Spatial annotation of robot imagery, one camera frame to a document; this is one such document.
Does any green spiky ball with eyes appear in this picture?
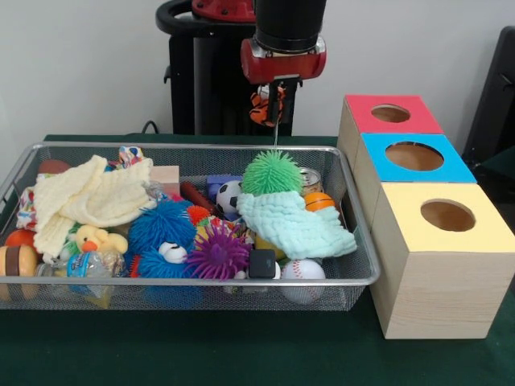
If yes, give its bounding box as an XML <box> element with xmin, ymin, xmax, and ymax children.
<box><xmin>241</xmin><ymin>151</ymin><xmax>303</xmax><ymax>198</ymax></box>

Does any silver drink can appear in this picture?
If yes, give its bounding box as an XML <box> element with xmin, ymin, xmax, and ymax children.
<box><xmin>299</xmin><ymin>167</ymin><xmax>325</xmax><ymax>197</ymax></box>

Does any silver mesh bin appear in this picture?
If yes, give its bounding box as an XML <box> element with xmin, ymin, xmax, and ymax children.
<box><xmin>0</xmin><ymin>141</ymin><xmax>381</xmax><ymax>313</ymax></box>

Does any mint green cloth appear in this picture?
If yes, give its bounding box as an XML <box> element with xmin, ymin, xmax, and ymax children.
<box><xmin>236</xmin><ymin>191</ymin><xmax>358</xmax><ymax>261</ymax></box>

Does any black upright panel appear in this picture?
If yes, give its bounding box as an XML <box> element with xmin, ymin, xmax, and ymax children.
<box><xmin>461</xmin><ymin>26</ymin><xmax>515</xmax><ymax>166</ymax></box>

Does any wooden box with three holes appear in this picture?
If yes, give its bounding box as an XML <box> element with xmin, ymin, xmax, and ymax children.
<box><xmin>336</xmin><ymin>94</ymin><xmax>515</xmax><ymax>341</ymax></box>

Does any blue spiky ball with eyes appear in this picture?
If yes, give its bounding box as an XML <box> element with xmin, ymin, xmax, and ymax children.
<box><xmin>134</xmin><ymin>240</ymin><xmax>196</xmax><ymax>279</ymax></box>

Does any small orange basketball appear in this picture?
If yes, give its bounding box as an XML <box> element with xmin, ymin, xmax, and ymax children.
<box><xmin>303</xmin><ymin>191</ymin><xmax>336</xmax><ymax>212</ymax></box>

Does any purple spiky ball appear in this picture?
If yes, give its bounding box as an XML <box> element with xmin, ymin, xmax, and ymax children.
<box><xmin>185</xmin><ymin>227</ymin><xmax>253</xmax><ymax>281</ymax></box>

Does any orange black striped tiger plush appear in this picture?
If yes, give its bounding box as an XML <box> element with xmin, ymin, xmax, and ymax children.
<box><xmin>248</xmin><ymin>84</ymin><xmax>289</xmax><ymax>128</ymax></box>

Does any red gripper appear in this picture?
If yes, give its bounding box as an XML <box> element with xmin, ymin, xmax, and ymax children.
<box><xmin>240</xmin><ymin>35</ymin><xmax>328</xmax><ymax>123</ymax></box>

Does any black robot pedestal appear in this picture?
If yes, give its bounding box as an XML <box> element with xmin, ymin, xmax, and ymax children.
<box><xmin>155</xmin><ymin>0</ymin><xmax>323</xmax><ymax>137</ymax></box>

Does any yellow plush duck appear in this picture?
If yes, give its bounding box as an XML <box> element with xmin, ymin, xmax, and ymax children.
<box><xmin>75</xmin><ymin>224</ymin><xmax>129</xmax><ymax>255</ymax></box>

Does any black white soccer ball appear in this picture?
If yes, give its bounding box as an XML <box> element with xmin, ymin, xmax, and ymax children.
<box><xmin>216</xmin><ymin>179</ymin><xmax>244</xmax><ymax>215</ymax></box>

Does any dark green table cloth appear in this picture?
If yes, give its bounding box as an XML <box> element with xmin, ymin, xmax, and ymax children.
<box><xmin>0</xmin><ymin>133</ymin><xmax>515</xmax><ymax>386</ymax></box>
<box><xmin>477</xmin><ymin>145</ymin><xmax>515</xmax><ymax>190</ymax></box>

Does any cream yellow cloth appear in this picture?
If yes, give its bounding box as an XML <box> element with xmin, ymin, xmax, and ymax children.
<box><xmin>32</xmin><ymin>154</ymin><xmax>159</xmax><ymax>265</ymax></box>

